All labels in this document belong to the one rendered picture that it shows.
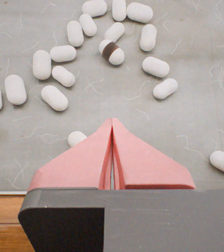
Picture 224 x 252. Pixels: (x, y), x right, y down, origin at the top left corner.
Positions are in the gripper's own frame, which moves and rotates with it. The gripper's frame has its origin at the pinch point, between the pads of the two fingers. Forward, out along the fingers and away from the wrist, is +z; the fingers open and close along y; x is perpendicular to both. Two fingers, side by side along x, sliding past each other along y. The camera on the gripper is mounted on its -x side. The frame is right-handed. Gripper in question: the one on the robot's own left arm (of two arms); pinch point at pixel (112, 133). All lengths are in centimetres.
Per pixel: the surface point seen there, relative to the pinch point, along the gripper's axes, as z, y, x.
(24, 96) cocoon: 11.7, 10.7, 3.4
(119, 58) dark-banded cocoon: 15.2, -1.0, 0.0
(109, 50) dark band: 15.7, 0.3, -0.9
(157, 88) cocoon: 12.1, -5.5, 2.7
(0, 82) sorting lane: 14.5, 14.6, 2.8
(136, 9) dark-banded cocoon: 20.5, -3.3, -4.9
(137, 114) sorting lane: 11.1, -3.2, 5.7
